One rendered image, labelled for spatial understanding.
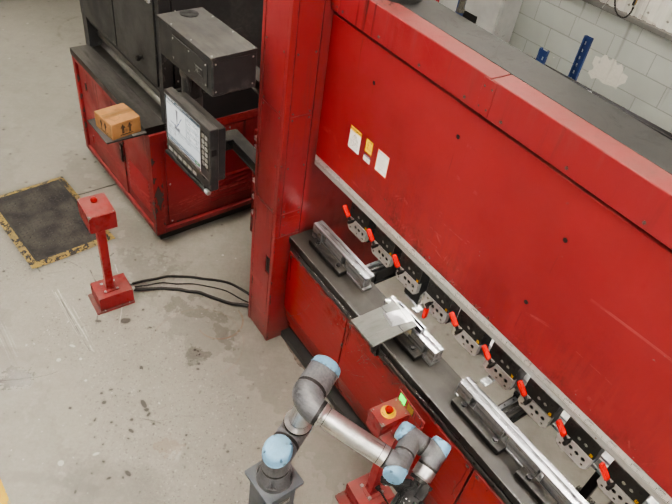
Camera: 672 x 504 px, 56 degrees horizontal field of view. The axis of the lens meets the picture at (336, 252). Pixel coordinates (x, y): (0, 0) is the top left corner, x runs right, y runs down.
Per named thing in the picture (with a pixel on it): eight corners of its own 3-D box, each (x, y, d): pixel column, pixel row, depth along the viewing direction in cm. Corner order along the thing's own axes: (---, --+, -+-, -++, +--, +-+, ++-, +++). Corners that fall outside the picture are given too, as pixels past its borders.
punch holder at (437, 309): (421, 304, 287) (429, 278, 275) (435, 297, 291) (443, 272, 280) (442, 326, 278) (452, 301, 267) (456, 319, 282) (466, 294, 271)
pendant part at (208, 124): (166, 148, 340) (162, 88, 316) (186, 142, 346) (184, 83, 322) (209, 192, 316) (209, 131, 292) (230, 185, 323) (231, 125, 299)
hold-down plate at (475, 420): (450, 403, 285) (451, 399, 283) (458, 398, 287) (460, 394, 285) (496, 455, 268) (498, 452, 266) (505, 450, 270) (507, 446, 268)
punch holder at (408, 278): (394, 276, 298) (401, 251, 287) (408, 270, 302) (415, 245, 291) (414, 297, 289) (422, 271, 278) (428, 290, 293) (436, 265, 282)
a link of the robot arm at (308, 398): (284, 396, 211) (408, 479, 205) (300, 373, 219) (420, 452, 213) (276, 411, 219) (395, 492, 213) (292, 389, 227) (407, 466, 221)
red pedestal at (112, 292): (87, 295, 418) (67, 196, 363) (124, 283, 430) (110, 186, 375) (97, 315, 407) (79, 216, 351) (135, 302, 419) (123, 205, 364)
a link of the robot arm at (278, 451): (254, 468, 250) (256, 451, 241) (272, 443, 259) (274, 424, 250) (280, 483, 246) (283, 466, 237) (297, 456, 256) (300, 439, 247)
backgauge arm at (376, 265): (352, 281, 354) (356, 263, 345) (436, 247, 385) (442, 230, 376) (360, 290, 349) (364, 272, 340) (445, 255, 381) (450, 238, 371)
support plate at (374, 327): (350, 321, 298) (350, 319, 297) (393, 302, 311) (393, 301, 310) (372, 347, 288) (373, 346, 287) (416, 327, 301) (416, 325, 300)
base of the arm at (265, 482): (269, 501, 251) (270, 489, 244) (248, 471, 259) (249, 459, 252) (299, 481, 259) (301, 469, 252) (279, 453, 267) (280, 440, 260)
